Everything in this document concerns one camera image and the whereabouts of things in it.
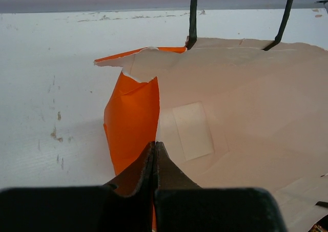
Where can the brown snack bag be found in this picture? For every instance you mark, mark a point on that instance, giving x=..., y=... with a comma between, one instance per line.
x=317, y=228

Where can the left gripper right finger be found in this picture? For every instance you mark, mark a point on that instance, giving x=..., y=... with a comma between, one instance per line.
x=182, y=205

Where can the orange paper bag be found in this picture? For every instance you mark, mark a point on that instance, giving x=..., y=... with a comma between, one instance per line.
x=231, y=113

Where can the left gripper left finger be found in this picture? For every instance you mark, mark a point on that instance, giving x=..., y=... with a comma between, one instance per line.
x=122, y=204

